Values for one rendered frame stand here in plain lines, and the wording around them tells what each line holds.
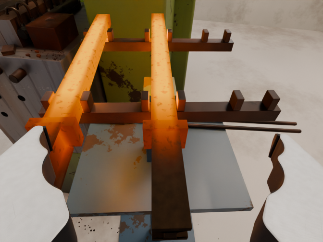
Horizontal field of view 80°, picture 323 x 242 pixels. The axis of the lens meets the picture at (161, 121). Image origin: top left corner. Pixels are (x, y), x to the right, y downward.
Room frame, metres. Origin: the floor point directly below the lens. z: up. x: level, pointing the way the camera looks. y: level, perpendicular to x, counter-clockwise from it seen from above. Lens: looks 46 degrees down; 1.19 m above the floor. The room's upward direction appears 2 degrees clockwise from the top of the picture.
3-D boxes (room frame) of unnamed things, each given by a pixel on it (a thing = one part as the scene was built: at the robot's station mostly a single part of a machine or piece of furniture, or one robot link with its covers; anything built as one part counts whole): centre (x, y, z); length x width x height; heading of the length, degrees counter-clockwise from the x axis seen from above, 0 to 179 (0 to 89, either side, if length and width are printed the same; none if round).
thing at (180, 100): (0.30, 0.01, 1.02); 0.23 x 0.06 x 0.02; 4
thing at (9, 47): (0.53, 0.44, 0.92); 0.04 x 0.03 x 0.01; 25
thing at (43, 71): (0.78, 0.44, 0.69); 0.56 x 0.38 x 0.45; 174
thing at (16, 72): (0.47, 0.41, 0.87); 0.04 x 0.03 x 0.03; 174
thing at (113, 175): (0.30, 0.01, 0.75); 0.40 x 0.30 x 0.02; 94
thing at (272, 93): (0.31, -0.11, 1.02); 0.23 x 0.06 x 0.02; 4
